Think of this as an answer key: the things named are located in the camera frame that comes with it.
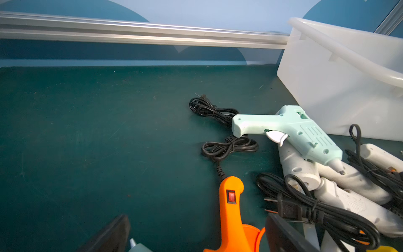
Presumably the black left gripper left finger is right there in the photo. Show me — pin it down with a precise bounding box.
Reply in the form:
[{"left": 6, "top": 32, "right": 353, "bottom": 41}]
[{"left": 76, "top": 214, "right": 131, "bottom": 252}]

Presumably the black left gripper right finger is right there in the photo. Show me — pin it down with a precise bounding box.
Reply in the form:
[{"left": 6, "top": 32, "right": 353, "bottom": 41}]
[{"left": 265, "top": 213, "right": 320, "bottom": 252}]

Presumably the pale blue glue gun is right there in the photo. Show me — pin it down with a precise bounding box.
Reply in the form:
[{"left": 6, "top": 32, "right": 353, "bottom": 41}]
[{"left": 129, "top": 238, "right": 152, "bottom": 252}]

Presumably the orange glue gun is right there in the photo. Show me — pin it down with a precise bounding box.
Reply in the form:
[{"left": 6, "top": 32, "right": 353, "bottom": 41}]
[{"left": 216, "top": 176, "right": 266, "bottom": 252}]

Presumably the white glue gun under mint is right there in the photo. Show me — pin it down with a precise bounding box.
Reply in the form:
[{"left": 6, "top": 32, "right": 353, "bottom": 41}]
[{"left": 278, "top": 141, "right": 392, "bottom": 205}]

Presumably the white glue gun lower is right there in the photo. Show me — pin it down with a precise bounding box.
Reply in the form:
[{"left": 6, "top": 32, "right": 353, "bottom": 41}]
[{"left": 303, "top": 178, "right": 403, "bottom": 238}]

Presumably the white glue gun right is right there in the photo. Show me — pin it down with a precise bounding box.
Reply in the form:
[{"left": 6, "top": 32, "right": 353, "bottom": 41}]
[{"left": 360, "top": 143, "right": 403, "bottom": 173}]

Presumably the white plastic storage box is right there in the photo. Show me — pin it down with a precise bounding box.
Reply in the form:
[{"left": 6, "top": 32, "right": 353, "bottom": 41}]
[{"left": 277, "top": 17, "right": 403, "bottom": 141}]

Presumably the black cord with plug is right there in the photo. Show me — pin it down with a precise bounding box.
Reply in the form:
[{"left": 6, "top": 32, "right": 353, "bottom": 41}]
[{"left": 255, "top": 173, "right": 381, "bottom": 252}]

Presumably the black cord of orange gun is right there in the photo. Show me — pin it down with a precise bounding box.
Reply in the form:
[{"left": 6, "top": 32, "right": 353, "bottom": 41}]
[{"left": 200, "top": 135, "right": 259, "bottom": 182}]

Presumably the black coiled power cord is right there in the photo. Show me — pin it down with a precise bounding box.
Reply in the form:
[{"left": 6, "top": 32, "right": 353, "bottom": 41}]
[{"left": 188, "top": 93, "right": 240, "bottom": 127}]

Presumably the aluminium back frame rail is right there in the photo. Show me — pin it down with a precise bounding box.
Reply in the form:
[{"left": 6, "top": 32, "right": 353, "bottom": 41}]
[{"left": 1, "top": 12, "right": 289, "bottom": 49}]

